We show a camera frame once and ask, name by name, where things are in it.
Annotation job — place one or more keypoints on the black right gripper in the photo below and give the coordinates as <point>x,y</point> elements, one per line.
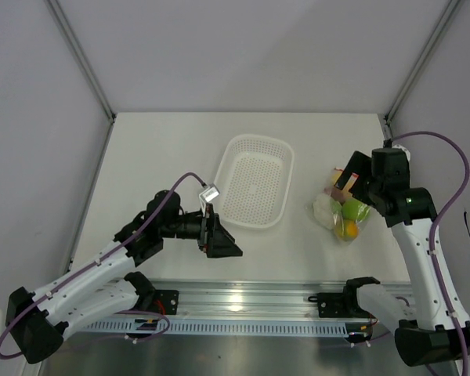
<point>359,164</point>

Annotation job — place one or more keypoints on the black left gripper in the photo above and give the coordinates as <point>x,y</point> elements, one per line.
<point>221,243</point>

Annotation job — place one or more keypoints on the yellow bell pepper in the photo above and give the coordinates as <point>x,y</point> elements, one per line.
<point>335,175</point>

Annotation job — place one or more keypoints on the green apple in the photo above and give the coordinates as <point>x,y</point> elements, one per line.
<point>355,210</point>

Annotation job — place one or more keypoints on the clear orange zip bag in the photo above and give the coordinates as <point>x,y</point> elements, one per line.
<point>351,180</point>

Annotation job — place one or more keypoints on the white cauliflower with leaves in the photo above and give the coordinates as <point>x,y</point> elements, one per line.
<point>326,210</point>

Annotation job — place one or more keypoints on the yellow green mango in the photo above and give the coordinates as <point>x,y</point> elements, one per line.
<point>346,230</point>

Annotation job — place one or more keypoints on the red grape bunch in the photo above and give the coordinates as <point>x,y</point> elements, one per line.
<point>335,193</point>

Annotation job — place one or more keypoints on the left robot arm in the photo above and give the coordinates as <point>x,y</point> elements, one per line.
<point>41,321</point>

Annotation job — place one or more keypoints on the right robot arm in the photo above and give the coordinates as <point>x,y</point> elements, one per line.
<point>437,329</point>

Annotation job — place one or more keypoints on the white perforated plastic basket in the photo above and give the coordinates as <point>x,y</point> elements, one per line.
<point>254,178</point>

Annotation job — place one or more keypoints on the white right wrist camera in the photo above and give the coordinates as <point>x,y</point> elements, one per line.
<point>403,148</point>

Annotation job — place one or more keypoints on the aluminium mounting rail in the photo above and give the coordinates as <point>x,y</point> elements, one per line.
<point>240,301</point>

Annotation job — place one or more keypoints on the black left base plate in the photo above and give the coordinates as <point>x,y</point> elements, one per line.
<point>165,302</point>

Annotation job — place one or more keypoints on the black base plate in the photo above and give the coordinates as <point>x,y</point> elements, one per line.
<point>165,302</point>
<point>342,304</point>

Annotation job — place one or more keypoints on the white slotted cable duct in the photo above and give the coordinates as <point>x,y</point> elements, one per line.
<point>132,325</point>

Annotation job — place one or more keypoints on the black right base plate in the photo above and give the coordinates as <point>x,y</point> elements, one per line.
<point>342,304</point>

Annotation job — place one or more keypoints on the right aluminium frame post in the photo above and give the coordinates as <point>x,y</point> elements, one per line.
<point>431,44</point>

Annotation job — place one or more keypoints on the aluminium frame post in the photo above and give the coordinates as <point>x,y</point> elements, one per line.
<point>431,44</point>
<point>80,57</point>

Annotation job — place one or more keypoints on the left aluminium frame post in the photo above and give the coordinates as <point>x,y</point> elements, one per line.
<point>80,57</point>

